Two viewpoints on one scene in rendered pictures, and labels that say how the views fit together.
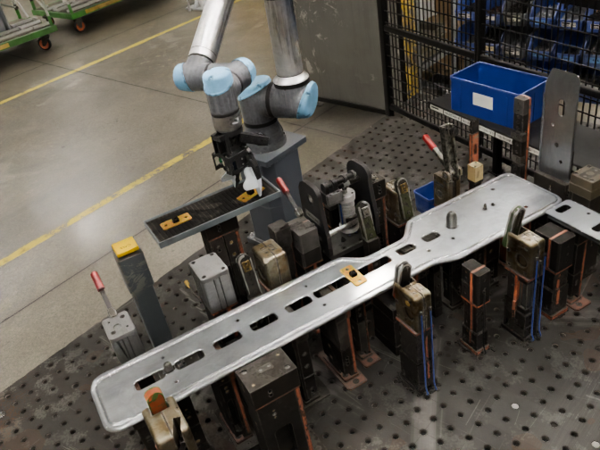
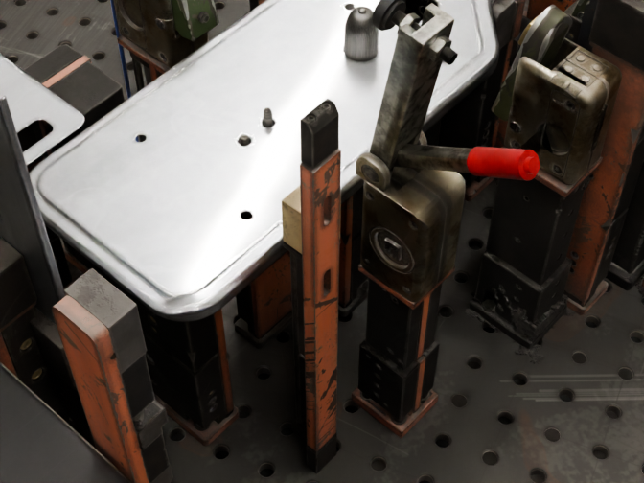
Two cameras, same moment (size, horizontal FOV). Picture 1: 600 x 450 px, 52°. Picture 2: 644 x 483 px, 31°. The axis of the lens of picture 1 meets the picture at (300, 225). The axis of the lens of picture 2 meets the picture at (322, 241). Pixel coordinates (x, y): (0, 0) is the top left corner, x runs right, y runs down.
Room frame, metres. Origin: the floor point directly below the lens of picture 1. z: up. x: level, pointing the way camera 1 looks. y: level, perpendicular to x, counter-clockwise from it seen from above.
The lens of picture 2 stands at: (2.14, -0.79, 1.77)
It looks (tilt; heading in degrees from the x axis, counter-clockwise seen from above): 52 degrees down; 156
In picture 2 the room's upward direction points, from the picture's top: straight up
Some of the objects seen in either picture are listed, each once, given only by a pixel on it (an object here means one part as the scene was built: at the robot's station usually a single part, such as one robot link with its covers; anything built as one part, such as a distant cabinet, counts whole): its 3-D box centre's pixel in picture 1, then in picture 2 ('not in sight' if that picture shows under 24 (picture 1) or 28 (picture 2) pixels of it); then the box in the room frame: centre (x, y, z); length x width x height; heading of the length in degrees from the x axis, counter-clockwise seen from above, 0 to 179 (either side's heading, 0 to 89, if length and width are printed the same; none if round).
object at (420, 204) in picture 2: (447, 219); (402, 304); (1.61, -0.47, 0.88); 0.07 x 0.06 x 0.35; 24
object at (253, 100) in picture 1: (258, 98); not in sight; (1.94, 0.06, 1.27); 0.13 x 0.12 x 0.14; 64
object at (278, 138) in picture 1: (262, 129); not in sight; (1.94, 0.07, 1.15); 0.15 x 0.15 x 0.10
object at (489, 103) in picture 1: (497, 94); not in sight; (1.99, -0.78, 1.10); 0.30 x 0.17 x 0.13; 31
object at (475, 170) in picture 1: (474, 213); (312, 329); (1.60, -0.56, 0.88); 0.04 x 0.04 x 0.36; 24
